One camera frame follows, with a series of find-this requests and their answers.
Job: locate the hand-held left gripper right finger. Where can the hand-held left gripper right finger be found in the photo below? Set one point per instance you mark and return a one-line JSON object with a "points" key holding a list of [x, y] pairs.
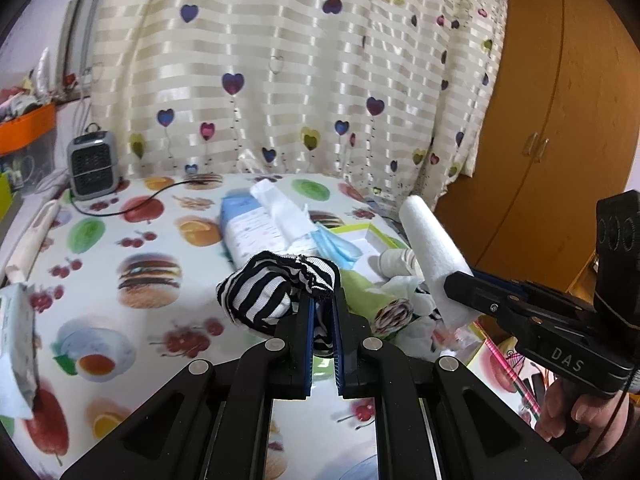
{"points": [[340, 340]]}

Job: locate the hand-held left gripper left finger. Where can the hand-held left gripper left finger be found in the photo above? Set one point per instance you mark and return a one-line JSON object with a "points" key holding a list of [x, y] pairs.
{"points": [[307, 340]]}

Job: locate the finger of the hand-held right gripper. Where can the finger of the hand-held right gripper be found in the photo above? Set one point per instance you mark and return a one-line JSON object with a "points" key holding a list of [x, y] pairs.
{"points": [[550, 296], [480, 295]]}

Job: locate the plain green cloth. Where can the plain green cloth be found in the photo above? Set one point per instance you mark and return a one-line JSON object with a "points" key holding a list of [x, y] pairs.
{"points": [[367, 297]]}

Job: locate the red white snack packet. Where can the red white snack packet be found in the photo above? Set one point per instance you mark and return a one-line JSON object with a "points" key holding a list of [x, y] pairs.
{"points": [[450, 340]]}

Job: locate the large striped sock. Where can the large striped sock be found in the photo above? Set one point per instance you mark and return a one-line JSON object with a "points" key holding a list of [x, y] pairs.
{"points": [[260, 300]]}

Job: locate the white towel roll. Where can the white towel roll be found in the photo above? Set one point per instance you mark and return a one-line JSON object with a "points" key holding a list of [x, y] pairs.
{"points": [[430, 245]]}

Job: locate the white sock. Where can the white sock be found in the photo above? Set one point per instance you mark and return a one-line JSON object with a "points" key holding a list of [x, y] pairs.
{"points": [[395, 262]]}

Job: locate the person's right hand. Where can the person's right hand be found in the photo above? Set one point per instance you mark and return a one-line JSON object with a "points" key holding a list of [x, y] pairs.
{"points": [[600, 412]]}

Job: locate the blue white tissue pack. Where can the blue white tissue pack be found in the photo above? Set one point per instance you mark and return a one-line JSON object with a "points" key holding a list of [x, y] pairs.
{"points": [[250, 230]]}

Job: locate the wooden wardrobe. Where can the wooden wardrobe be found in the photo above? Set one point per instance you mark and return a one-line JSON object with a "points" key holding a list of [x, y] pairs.
{"points": [[550, 110]]}

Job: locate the grey space heater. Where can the grey space heater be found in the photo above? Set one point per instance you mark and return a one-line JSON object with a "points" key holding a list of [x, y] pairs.
{"points": [[92, 165]]}

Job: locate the wet wipes pack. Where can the wet wipes pack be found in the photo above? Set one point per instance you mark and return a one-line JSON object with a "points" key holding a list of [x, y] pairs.
{"points": [[17, 360]]}

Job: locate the white rolled sheet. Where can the white rolled sheet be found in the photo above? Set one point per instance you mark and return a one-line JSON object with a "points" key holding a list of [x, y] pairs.
{"points": [[30, 245]]}

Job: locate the heart print striped curtain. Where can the heart print striped curtain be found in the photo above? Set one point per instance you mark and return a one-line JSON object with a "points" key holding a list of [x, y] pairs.
{"points": [[250, 35]]}

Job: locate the lime green cardboard box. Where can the lime green cardboard box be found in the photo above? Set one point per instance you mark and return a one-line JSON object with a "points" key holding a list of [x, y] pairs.
{"points": [[4, 187]]}

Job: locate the orange lid storage box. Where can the orange lid storage box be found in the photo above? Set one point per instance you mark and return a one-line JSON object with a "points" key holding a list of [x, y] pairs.
{"points": [[25, 127]]}

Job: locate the silver foil bag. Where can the silver foil bag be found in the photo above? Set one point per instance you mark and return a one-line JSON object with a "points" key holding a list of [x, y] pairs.
{"points": [[42, 70]]}

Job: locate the window frame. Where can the window frame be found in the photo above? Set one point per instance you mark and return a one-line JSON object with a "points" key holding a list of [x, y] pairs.
{"points": [[80, 35]]}

